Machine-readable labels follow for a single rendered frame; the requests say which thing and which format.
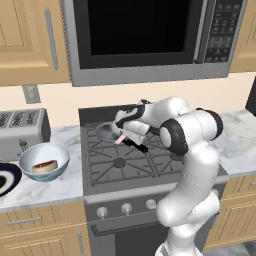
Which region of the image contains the dark blue rimmed plate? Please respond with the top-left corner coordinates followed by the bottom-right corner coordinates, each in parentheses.
top-left (0, 162), bottom-right (23, 198)

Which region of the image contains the silver toaster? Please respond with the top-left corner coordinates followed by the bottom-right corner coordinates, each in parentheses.
top-left (0, 107), bottom-right (52, 162)

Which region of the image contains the silver stove knob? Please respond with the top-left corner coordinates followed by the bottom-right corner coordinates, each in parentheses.
top-left (96, 206), bottom-right (109, 220)
top-left (120, 202), bottom-right (133, 216)
top-left (145, 198), bottom-right (158, 211)

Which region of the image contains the dark tall appliance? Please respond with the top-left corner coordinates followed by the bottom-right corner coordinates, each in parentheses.
top-left (244, 75), bottom-right (256, 117)

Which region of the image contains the silver microwave oven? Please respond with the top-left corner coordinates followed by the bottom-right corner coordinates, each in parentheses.
top-left (62, 0), bottom-right (250, 88)

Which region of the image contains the tan drawer front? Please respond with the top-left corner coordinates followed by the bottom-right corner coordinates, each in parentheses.
top-left (221, 173), bottom-right (256, 202)
top-left (0, 200), bottom-right (88, 238)

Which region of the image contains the tan wall cupboard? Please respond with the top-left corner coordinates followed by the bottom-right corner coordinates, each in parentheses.
top-left (229, 0), bottom-right (256, 74)

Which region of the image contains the light blue bowl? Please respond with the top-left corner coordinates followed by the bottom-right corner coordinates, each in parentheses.
top-left (18, 142), bottom-right (71, 183)

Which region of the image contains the silver microwave door handle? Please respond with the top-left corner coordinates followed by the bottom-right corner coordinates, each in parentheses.
top-left (194, 0), bottom-right (210, 65)

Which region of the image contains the silver long cupboard handle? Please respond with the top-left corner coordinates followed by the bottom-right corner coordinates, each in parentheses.
top-left (43, 6), bottom-right (60, 71)

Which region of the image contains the grey oven door handle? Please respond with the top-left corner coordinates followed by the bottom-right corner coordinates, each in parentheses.
top-left (89, 218), bottom-right (168, 237)

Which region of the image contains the pink raw steak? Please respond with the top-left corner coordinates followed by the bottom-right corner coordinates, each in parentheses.
top-left (114, 133), bottom-right (130, 145)
top-left (31, 159), bottom-right (59, 174)

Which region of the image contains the tan base cupboard door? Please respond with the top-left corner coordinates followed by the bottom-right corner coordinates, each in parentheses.
top-left (0, 225), bottom-right (92, 256)
top-left (203, 194), bottom-right (256, 252)

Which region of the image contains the silver base cupboard handle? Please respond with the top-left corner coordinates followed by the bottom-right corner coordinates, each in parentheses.
top-left (76, 229), bottom-right (85, 256)

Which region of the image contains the grey stove with hob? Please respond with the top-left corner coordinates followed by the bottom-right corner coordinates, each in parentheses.
top-left (78, 104), bottom-right (232, 256)

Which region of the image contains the grey wall outlet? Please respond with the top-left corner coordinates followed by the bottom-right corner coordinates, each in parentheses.
top-left (22, 84), bottom-right (42, 105)

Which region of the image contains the grey frying pan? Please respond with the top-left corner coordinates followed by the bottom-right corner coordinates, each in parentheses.
top-left (95, 121), bottom-right (124, 143)

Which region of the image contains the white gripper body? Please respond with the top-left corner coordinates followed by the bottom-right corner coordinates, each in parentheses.
top-left (123, 120), bottom-right (151, 138)

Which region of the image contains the tan wall cupboard door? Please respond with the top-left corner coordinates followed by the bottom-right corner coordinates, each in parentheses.
top-left (0, 0), bottom-right (72, 87)

